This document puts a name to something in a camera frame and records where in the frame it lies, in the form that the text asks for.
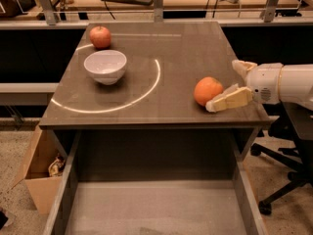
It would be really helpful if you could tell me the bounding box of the open grey top drawer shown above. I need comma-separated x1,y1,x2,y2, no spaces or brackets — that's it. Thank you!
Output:
43,129,268,235

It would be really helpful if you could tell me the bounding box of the black office chair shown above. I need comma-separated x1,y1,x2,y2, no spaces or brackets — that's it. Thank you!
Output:
250,103,313,215

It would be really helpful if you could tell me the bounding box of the white ceramic bowl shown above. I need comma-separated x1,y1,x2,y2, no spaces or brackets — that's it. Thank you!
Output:
84,50,127,85

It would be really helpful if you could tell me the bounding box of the metal frame railing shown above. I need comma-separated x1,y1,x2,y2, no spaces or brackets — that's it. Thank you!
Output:
0,0,313,30

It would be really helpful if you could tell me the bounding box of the cardboard box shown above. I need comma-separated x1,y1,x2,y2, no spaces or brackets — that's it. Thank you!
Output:
12,126,62,214

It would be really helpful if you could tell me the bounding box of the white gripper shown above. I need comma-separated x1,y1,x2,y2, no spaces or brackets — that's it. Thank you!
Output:
205,60,283,113

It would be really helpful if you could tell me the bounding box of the red apple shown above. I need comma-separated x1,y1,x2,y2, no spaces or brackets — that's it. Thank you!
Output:
89,26,112,49

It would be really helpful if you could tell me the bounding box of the orange fruit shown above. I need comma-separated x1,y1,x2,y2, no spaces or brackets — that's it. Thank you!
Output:
194,76,224,107

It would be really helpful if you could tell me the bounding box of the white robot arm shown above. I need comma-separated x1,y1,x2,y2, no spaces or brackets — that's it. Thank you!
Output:
205,60,313,113

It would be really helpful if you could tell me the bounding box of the dark grey cabinet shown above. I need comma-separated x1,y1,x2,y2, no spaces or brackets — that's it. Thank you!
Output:
38,21,272,162

